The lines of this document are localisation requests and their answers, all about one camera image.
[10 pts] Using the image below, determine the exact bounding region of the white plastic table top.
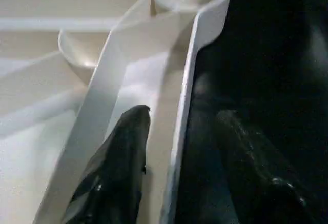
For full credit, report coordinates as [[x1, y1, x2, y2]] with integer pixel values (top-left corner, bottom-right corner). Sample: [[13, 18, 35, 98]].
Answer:
[[0, 0, 235, 224]]

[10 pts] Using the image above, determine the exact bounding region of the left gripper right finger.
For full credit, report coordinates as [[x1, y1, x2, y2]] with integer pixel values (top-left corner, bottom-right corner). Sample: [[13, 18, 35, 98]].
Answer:
[[215, 110, 314, 224]]

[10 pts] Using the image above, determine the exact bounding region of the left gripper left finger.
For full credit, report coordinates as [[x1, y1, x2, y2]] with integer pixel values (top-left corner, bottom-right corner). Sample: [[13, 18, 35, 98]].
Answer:
[[61, 105, 152, 224]]

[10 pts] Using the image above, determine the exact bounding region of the black mat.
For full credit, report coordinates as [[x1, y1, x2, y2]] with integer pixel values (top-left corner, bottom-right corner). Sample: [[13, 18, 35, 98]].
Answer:
[[172, 0, 328, 224]]

